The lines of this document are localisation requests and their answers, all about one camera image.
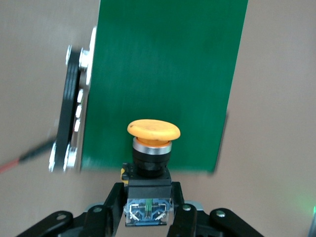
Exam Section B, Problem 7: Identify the green conveyor belt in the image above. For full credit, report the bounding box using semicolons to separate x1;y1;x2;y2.
48;0;249;174

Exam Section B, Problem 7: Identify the red black motor cable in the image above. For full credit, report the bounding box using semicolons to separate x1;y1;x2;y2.
0;138;56;174

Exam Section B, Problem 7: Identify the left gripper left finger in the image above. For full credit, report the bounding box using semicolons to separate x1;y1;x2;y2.
17;181;129;237

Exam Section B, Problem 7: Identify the yellow mushroom push button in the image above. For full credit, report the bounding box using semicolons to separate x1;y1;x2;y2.
119;119;181;227

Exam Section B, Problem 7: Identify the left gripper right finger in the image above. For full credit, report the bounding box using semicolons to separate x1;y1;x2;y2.
166;181;265;237

